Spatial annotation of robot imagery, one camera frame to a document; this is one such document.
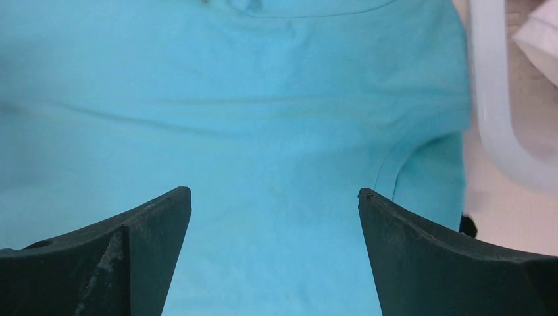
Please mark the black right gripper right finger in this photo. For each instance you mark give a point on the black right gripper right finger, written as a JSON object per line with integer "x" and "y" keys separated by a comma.
{"x": 423, "y": 268}

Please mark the white plastic laundry basket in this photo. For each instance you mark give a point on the white plastic laundry basket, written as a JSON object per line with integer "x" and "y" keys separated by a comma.
{"x": 489, "y": 81}

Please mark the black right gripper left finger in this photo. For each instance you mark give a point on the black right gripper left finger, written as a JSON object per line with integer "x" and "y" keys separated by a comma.
{"x": 122, "y": 265}

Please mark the white t shirt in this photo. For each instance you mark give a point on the white t shirt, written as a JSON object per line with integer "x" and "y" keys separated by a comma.
{"x": 537, "y": 38}

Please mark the turquoise t shirt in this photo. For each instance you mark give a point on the turquoise t shirt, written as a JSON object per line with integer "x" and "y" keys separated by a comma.
{"x": 274, "y": 113}

